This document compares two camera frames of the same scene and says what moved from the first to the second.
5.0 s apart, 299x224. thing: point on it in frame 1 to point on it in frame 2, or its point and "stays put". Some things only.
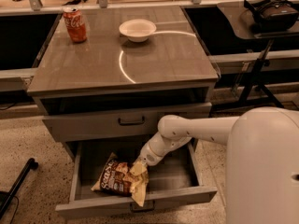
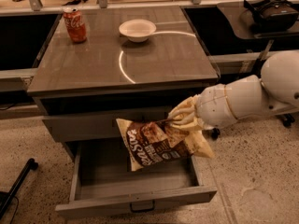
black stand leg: x=7 y=197 stays put
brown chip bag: x=116 y=178 to x=149 y=143
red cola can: x=75 y=25 stays put
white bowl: x=137 y=30 stays put
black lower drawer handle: x=134 y=209 stays put
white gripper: x=149 y=157 to x=212 y=106
